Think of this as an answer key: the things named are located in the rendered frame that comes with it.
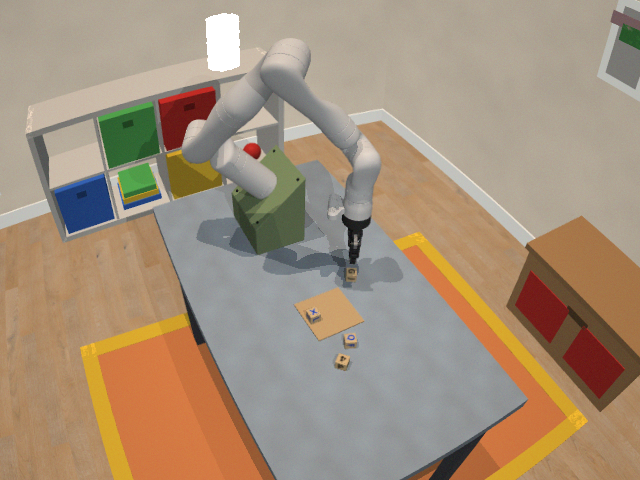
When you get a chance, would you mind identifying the tan flat mat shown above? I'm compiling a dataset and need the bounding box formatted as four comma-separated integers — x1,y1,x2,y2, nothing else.
294,287,364,341

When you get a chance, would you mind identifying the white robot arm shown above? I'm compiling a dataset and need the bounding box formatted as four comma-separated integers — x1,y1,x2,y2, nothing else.
182,38,381,221

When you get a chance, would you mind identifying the tan letter block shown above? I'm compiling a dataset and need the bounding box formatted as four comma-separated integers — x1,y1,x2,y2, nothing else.
335,353,350,371
343,333,357,349
306,307,321,324
346,268,357,282

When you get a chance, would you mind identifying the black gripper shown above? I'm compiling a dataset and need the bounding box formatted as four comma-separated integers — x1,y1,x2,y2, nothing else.
342,214,371,265

